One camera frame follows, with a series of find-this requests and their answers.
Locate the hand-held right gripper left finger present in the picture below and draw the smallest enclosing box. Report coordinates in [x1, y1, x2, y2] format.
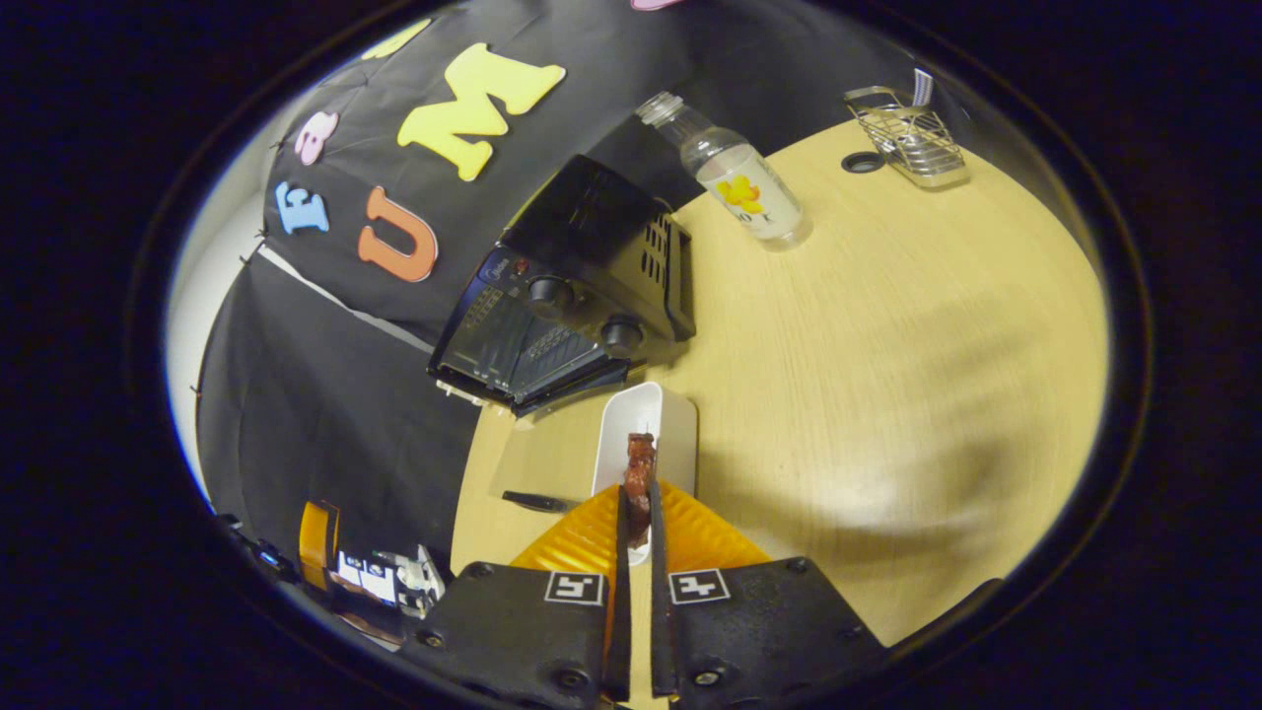
[397, 481, 634, 710]

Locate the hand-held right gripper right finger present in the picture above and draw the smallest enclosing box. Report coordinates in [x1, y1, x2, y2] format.
[647, 480, 890, 707]

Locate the brown chicken drumstick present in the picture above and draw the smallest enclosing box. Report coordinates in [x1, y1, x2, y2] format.
[623, 432, 660, 548]

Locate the black electric oven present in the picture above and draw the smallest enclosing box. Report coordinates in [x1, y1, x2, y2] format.
[427, 153, 698, 417]

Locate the black backdrop cloth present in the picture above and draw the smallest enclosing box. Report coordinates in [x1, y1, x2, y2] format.
[192, 0, 947, 578]

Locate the small black stick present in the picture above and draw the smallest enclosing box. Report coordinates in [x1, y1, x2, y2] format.
[501, 489, 581, 515]

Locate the white rectangular dish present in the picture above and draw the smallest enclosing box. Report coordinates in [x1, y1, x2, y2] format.
[592, 382, 699, 568]

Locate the clear bottle with yellow label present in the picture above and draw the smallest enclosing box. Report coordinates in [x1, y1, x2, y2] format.
[636, 91, 811, 249]

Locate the metal wire rack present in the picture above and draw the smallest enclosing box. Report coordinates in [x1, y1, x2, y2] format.
[844, 85, 971, 189]

